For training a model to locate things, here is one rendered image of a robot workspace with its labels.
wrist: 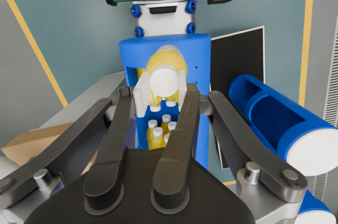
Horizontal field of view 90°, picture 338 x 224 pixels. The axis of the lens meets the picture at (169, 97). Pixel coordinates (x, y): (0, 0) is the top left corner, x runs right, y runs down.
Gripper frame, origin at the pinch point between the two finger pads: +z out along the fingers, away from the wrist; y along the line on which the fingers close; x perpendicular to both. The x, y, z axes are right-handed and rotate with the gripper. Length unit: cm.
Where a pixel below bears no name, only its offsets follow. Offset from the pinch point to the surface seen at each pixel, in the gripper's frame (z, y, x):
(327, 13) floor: 152, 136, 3
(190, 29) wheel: 49.3, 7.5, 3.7
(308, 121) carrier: 52, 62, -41
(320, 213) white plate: 45, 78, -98
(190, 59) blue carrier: 25.6, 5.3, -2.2
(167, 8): 42.8, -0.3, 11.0
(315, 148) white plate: 45, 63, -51
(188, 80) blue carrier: 25.1, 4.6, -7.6
